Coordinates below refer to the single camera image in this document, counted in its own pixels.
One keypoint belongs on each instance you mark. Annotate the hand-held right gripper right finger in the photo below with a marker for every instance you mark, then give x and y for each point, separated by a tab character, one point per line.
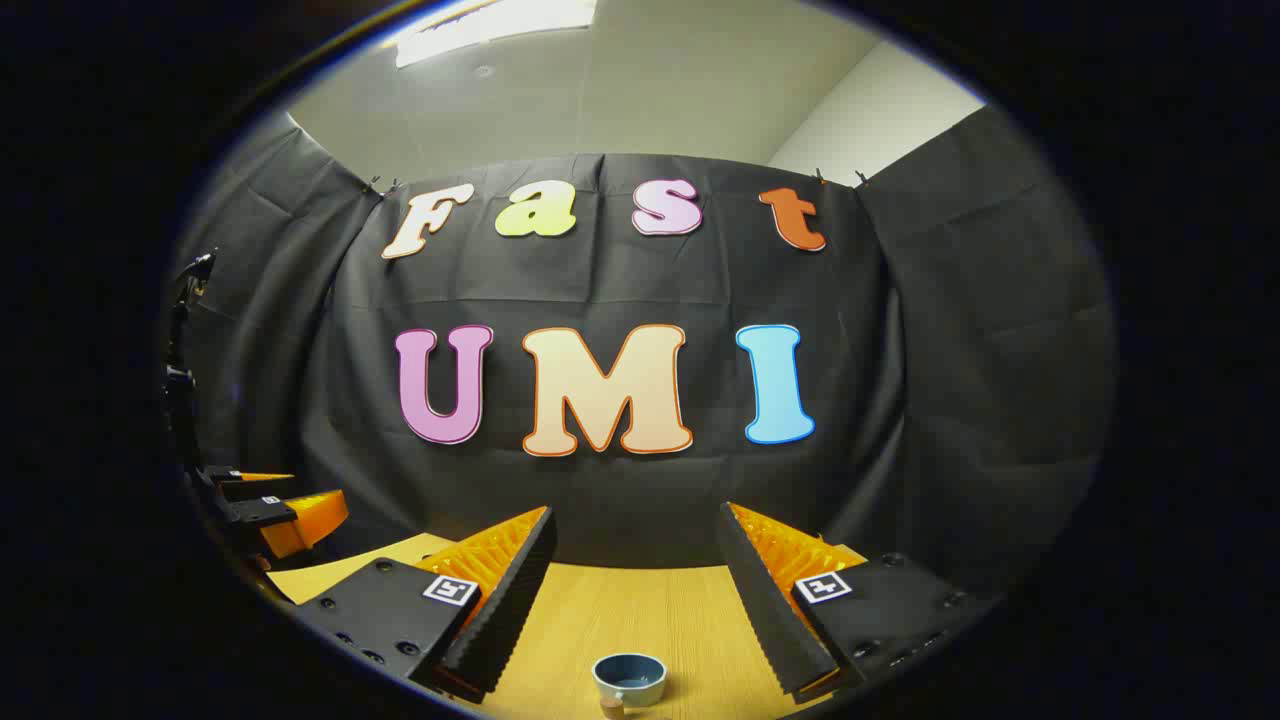
770	610

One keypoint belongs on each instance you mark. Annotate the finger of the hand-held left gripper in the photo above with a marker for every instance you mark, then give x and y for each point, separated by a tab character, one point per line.
300	520
240	485

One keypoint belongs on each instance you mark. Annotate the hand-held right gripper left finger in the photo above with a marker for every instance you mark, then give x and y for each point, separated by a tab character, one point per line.
505	610

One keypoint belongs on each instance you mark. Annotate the wooden desktop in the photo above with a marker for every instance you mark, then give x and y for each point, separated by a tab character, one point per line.
620	615

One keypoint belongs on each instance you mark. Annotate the black backdrop cloth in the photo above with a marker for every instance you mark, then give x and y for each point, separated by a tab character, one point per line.
620	270

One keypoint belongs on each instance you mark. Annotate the ceiling light panel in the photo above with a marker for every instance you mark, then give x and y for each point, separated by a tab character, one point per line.
490	25

